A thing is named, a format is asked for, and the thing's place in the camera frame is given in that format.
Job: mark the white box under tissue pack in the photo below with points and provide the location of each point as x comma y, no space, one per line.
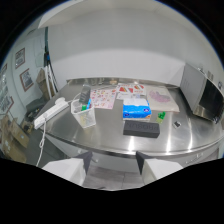
131,96

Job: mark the pink sticker sheet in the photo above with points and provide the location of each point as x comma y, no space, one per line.
102,98

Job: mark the black glasses case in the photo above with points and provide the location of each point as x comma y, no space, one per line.
141,129

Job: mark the framed wall picture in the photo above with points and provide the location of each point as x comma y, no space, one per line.
26,79
20,57

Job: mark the red and white booklet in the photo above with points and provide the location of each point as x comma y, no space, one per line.
130,89

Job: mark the white power strip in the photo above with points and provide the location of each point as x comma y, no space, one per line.
50,113

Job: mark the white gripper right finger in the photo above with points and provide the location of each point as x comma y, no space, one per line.
154,169

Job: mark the cardboard box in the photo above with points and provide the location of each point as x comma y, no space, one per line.
44,81
13,141

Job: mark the beige sheet with purple print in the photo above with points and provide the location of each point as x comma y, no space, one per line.
161,98

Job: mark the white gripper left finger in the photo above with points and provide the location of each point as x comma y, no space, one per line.
68,169

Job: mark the blue tissue pack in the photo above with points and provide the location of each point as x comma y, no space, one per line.
136,110

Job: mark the silver microwave oven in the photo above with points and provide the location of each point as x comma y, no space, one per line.
203,95

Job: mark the clear mesh pen holder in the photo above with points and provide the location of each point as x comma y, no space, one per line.
84,115

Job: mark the dark card in holder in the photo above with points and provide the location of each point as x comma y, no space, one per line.
85,93

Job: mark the small black square item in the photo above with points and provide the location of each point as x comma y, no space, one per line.
177,124

